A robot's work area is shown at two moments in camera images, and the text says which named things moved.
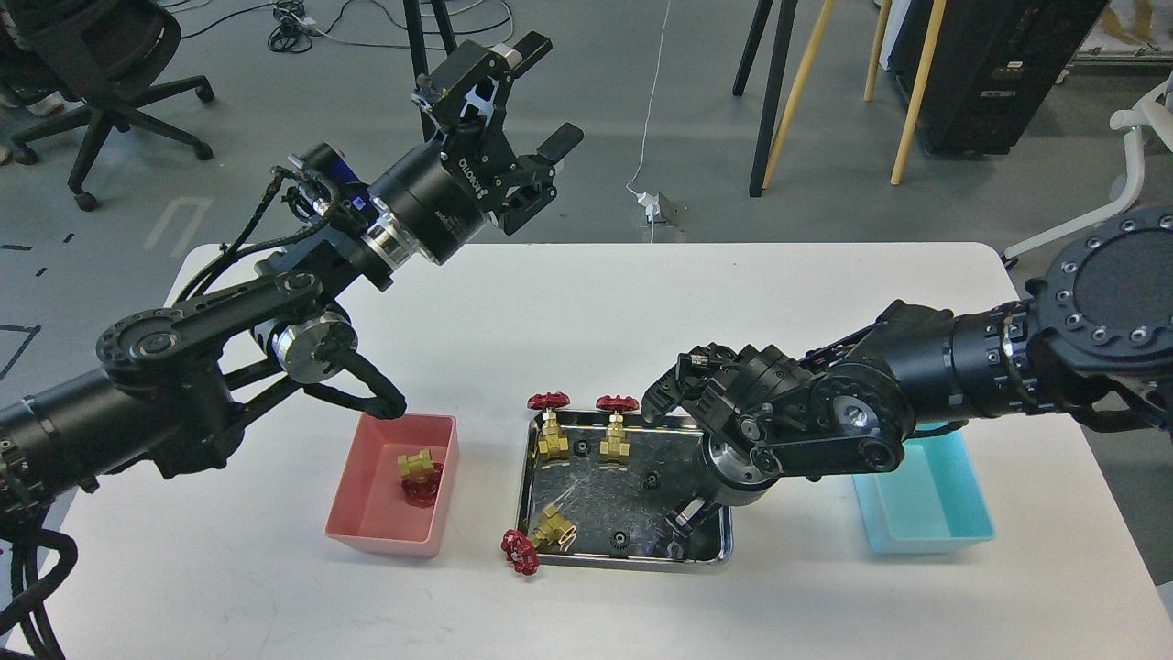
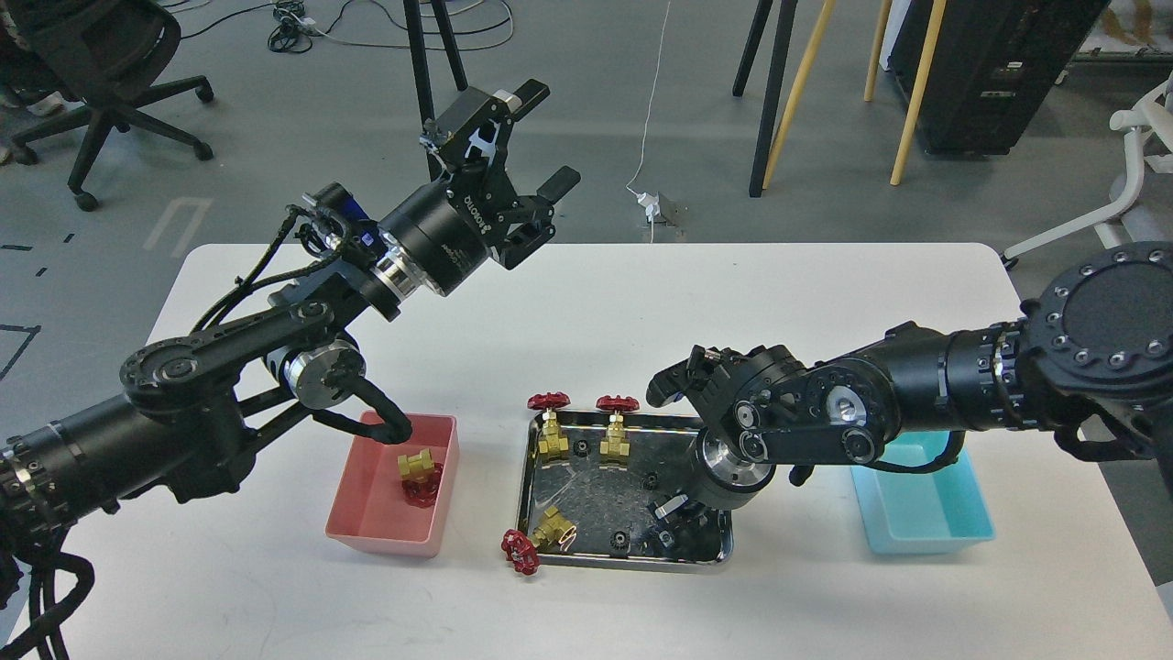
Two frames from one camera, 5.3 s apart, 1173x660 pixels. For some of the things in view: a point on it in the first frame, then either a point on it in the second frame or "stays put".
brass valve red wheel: [421, 478] stays put
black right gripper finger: [691, 514] to [663, 509]
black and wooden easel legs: [786, 22] stays put
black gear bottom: [619, 542] stays put
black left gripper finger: [537, 177] to [529, 236]
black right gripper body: [736, 473] stays put
